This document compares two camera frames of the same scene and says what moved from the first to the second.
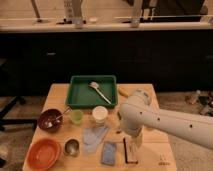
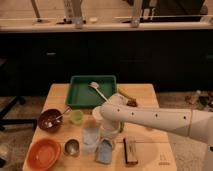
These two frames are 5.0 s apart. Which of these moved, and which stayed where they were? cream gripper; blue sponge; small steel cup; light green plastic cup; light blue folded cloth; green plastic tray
Moved: blue sponge; cream gripper
Stayed: light green plastic cup; light blue folded cloth; small steel cup; green plastic tray
